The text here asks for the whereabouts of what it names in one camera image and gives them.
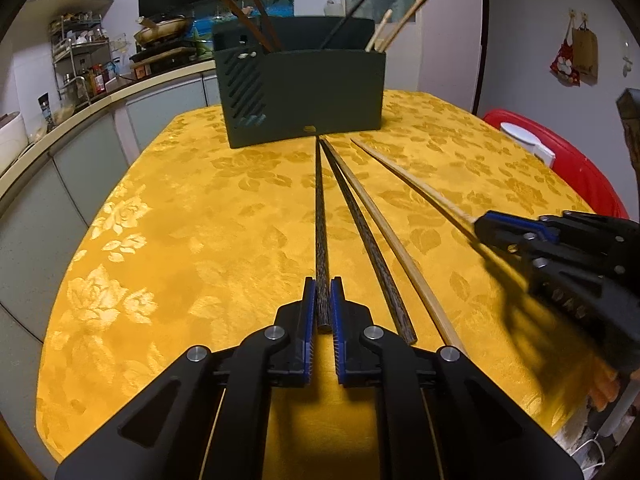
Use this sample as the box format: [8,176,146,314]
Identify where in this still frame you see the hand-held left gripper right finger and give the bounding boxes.
[330,276,583,480]

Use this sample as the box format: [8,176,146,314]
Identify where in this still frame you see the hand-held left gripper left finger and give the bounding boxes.
[55,276,317,480]

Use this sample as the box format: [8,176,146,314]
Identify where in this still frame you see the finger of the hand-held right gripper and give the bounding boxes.
[482,211,640,247]
[474,219,562,262]

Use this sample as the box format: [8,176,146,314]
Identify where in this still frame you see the dark patterned chopstick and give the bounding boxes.
[314,137,333,333]
[320,139,417,345]

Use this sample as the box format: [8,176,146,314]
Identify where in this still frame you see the light wooden chopstick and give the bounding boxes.
[381,0,438,53]
[351,138,480,228]
[365,9,394,53]
[325,142,468,358]

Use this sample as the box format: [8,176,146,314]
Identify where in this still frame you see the dark green utensil holder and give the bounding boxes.
[212,16,388,150]

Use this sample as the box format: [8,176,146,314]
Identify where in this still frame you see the red plastic stool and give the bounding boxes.
[482,108,630,221]

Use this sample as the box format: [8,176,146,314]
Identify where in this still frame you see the yellow floral tablecloth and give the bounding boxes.
[37,89,621,480]

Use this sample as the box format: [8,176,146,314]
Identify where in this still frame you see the red hanging bag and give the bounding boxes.
[550,22,583,87]

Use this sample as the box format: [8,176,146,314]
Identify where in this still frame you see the brown hanging board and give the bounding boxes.
[571,19,599,85]

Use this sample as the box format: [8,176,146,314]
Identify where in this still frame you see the pale green base cabinets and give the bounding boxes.
[0,72,221,461]

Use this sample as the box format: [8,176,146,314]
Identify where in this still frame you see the black chopstick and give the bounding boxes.
[320,0,381,51]

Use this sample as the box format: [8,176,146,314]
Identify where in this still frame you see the black induction cooker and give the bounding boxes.
[129,45,201,68]

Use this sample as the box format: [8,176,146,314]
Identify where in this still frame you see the seascape backsplash picture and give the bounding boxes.
[192,0,296,36]

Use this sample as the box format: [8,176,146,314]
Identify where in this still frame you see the frying pan with lid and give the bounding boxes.
[132,15,196,46]

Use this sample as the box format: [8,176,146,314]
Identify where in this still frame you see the white rice cooker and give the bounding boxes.
[0,112,28,176]

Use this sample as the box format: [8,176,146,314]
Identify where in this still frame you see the metal spice rack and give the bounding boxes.
[49,12,113,106]

